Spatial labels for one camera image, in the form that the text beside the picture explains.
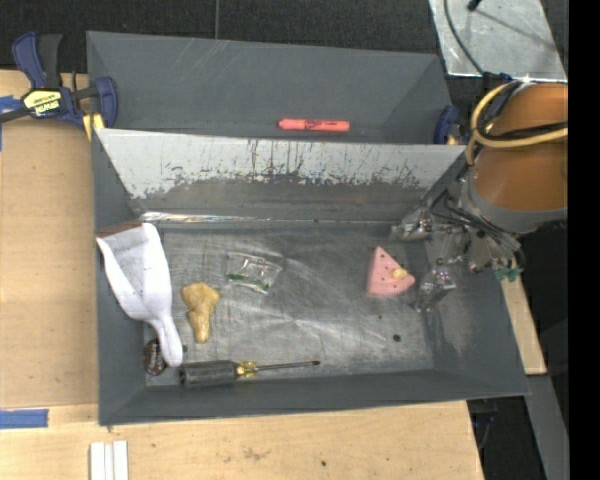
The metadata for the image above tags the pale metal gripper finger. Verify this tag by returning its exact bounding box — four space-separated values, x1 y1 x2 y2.
389 208 449 242
412 255 464 314

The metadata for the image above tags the pink wedge with holes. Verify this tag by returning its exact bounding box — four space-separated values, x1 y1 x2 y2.
365 245 417 299

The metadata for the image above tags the clear plastic wrapper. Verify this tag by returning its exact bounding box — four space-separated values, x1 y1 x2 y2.
224 251 284 296

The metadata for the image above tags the tan lumpy toy food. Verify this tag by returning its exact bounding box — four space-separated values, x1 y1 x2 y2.
180 281 222 345

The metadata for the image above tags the orange-pink marker pen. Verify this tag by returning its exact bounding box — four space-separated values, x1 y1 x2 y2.
277 117 352 134

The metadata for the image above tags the grey metal bin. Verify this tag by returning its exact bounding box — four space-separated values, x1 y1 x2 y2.
85 30 532 427

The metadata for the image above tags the pale wood flat board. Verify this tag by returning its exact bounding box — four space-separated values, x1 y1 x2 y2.
0 121 102 410

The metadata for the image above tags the black and yellow screwdriver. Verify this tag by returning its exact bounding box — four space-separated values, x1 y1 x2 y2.
178 359 322 390

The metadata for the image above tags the white cloth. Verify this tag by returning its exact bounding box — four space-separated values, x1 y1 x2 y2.
95 222 185 369

